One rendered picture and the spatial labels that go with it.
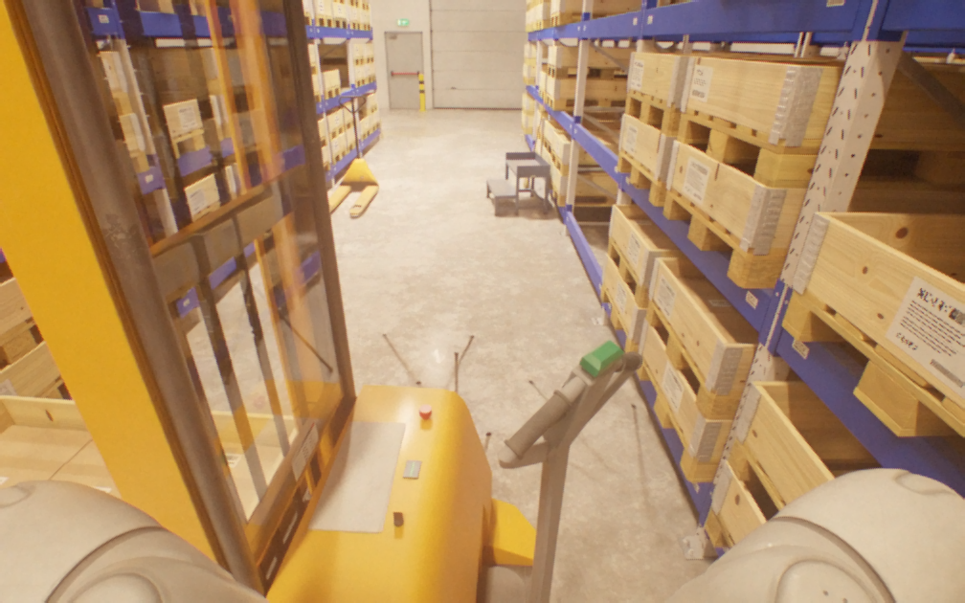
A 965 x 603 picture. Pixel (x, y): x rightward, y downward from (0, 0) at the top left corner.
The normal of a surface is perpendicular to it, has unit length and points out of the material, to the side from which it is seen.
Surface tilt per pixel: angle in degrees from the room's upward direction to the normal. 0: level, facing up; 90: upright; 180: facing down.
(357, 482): 0
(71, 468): 0
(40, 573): 19
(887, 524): 2
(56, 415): 90
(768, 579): 50
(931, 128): 90
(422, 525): 14
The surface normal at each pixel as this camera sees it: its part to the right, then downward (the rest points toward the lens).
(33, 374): 1.00, 0.02
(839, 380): -1.00, 0.00
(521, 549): 0.38, -0.80
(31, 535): -0.01, -0.87
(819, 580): 0.02, -0.57
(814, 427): 0.00, 0.47
